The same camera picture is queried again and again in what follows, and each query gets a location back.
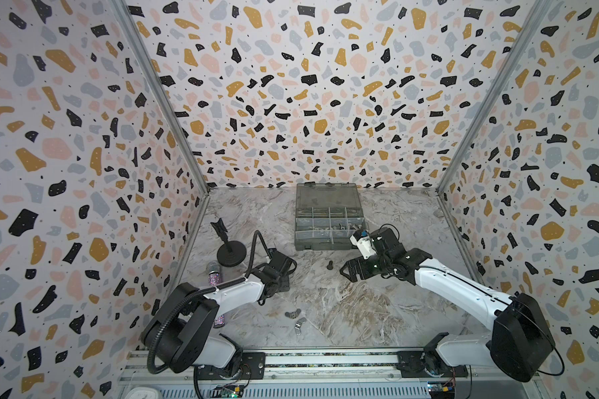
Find black corrugated cable hose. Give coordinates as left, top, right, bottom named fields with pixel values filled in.
left=145, top=230, right=273, bottom=375

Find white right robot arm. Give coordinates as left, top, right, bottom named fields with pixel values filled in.
left=339, top=226, right=556, bottom=382

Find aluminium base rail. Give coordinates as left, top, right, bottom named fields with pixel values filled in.
left=118, top=347, right=550, bottom=398

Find grey compartment organizer box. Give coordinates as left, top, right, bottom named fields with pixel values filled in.
left=295, top=182, right=367, bottom=251

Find green circuit board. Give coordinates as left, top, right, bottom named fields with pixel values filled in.
left=211, top=385, right=245, bottom=398

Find white object at rail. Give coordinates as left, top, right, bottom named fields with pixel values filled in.
left=124, top=387, right=163, bottom=399

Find silver bolt near rail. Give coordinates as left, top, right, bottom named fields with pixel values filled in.
left=295, top=318, right=307, bottom=336

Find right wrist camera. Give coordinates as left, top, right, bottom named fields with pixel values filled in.
left=350, top=229, right=376, bottom=259

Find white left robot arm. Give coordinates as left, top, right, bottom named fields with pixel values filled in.
left=141, top=249, right=297, bottom=377

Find glitter handheld microphone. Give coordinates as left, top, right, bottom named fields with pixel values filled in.
left=206, top=262, right=226, bottom=329

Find black microphone stand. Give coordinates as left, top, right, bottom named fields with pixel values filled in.
left=211, top=218, right=246, bottom=268

